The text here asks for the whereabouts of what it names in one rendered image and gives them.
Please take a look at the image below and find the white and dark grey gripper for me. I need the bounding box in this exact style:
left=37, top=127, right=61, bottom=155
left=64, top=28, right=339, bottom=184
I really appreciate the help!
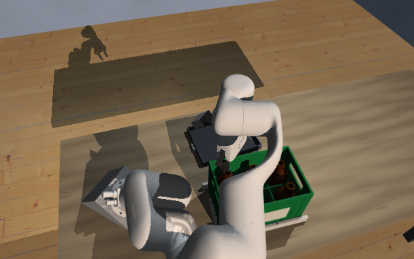
left=215, top=135, right=247, bottom=172

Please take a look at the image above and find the green bottle crate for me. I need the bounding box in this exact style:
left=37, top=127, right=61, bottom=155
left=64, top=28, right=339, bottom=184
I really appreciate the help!
left=208, top=146, right=314, bottom=225

